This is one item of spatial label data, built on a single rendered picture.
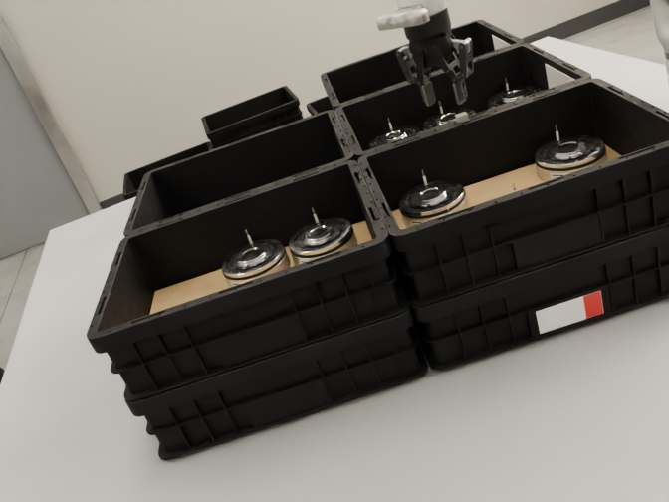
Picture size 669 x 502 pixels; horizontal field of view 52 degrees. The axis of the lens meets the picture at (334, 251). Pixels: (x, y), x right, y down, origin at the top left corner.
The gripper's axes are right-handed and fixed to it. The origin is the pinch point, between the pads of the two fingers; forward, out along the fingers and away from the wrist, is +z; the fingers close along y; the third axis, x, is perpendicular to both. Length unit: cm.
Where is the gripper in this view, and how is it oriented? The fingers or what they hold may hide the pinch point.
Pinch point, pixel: (444, 95)
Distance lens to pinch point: 121.9
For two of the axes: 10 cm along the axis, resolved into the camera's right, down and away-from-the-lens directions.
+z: 3.1, 8.3, 4.6
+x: -5.9, 5.5, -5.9
